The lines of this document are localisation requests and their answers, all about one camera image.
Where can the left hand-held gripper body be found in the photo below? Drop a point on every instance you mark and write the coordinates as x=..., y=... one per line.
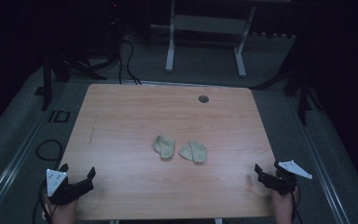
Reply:
x=71, y=190

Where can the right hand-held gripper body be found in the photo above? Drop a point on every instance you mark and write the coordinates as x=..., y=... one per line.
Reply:
x=281, y=183

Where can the pale green sock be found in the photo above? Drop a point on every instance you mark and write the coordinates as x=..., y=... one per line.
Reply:
x=164, y=146
x=195, y=151

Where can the person's left hand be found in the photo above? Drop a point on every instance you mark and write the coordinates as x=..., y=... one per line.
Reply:
x=62, y=213

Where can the person's right hand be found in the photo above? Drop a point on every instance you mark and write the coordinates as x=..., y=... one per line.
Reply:
x=282, y=207

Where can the black metal stand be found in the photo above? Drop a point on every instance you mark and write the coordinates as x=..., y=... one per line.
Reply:
x=301, y=90
x=59, y=67

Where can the white metal desk frame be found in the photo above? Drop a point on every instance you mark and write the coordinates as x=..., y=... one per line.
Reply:
x=205, y=24

